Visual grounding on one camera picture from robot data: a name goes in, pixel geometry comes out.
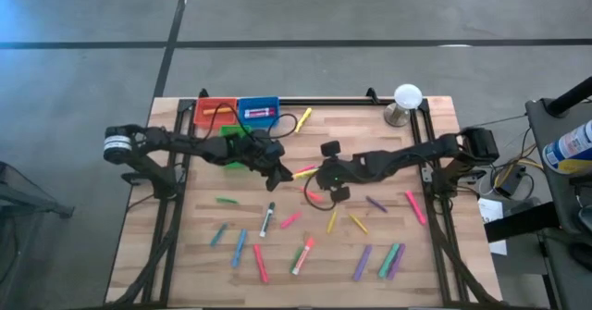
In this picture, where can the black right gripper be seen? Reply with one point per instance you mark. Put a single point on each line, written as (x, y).
(351, 170)

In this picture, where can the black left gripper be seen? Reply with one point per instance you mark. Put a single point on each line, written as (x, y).
(259, 152)

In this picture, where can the slim pink highlighter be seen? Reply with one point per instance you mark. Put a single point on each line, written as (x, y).
(305, 168)

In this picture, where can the orange highlighter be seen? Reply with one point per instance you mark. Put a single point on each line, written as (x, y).
(314, 195)

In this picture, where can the slim yellow highlighter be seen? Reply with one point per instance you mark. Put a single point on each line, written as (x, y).
(332, 222)
(358, 224)

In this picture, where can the orange Expo marker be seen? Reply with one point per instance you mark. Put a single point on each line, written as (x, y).
(304, 254)

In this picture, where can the long pink highlighter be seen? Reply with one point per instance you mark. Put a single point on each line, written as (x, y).
(415, 207)

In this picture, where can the green highlighter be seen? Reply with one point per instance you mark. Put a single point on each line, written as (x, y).
(226, 200)
(293, 264)

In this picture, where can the teal highlighter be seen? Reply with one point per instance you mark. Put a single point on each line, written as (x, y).
(387, 261)
(218, 234)

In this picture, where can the thick purple marker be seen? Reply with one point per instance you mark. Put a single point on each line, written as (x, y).
(397, 262)
(362, 263)

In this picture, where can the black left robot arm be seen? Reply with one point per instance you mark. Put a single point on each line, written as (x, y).
(185, 145)

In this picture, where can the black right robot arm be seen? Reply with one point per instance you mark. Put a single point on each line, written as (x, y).
(416, 155)

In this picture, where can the green Expo marker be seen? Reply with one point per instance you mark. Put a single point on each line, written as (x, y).
(267, 219)

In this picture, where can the slim purple highlighter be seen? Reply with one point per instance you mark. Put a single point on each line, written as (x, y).
(376, 204)

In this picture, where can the blue plastic basket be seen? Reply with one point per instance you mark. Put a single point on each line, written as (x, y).
(259, 123)

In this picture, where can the green plastic basket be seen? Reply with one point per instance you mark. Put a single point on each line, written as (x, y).
(231, 130)

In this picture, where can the red plastic basket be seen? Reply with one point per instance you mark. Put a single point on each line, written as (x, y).
(222, 121)

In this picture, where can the blue highlighter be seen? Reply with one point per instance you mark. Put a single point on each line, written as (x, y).
(239, 248)

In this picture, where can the pink Sharpie highlighter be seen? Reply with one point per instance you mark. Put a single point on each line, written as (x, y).
(261, 264)

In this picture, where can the white mushroom lamp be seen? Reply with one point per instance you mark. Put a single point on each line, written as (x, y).
(408, 96)

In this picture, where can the white paper sheet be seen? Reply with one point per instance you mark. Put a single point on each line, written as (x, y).
(489, 210)

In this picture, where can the black power box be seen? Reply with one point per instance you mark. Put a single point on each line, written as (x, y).
(509, 183)

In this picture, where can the dark grey cart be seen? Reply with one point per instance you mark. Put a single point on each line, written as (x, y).
(550, 194)

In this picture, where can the white labelled canister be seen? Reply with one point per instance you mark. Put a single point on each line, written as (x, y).
(571, 145)

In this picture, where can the black stand pole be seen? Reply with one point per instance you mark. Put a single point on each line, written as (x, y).
(571, 98)

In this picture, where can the black stand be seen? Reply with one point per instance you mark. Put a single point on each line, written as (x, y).
(28, 199)

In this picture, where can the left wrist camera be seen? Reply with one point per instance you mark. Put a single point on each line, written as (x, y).
(274, 151)

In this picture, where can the black frame clamp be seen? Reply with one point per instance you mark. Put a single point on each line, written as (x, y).
(371, 94)
(203, 92)

